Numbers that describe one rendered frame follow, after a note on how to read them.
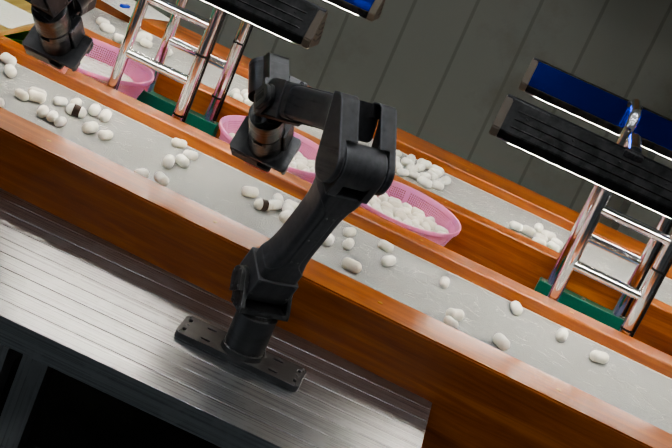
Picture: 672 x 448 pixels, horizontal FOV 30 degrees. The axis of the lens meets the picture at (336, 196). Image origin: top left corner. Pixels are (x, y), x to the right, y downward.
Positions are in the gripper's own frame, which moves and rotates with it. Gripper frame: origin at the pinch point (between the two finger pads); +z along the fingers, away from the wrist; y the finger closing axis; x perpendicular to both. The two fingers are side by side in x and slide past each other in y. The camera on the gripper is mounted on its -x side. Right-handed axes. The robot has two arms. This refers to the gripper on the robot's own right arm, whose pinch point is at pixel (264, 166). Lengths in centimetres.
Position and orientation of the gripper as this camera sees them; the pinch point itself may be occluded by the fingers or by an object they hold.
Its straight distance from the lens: 212.5
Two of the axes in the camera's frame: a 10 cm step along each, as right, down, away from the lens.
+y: -8.9, -4.3, 1.2
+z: -0.7, 4.0, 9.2
